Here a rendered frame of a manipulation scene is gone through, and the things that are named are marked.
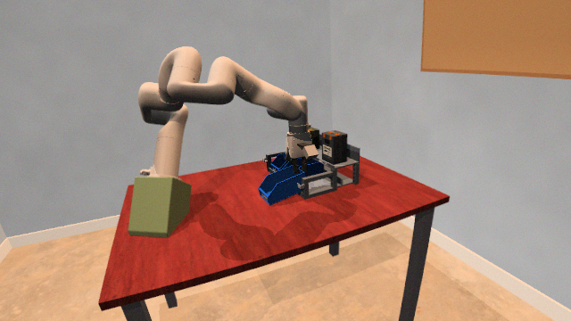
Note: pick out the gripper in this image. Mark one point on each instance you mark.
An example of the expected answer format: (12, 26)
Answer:
(294, 151)

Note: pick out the white shelf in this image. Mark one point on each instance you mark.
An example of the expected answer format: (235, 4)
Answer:
(329, 180)

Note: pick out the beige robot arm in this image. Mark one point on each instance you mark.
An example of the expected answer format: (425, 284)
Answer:
(156, 101)

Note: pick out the blue bin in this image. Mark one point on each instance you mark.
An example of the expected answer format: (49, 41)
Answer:
(279, 162)
(280, 185)
(313, 167)

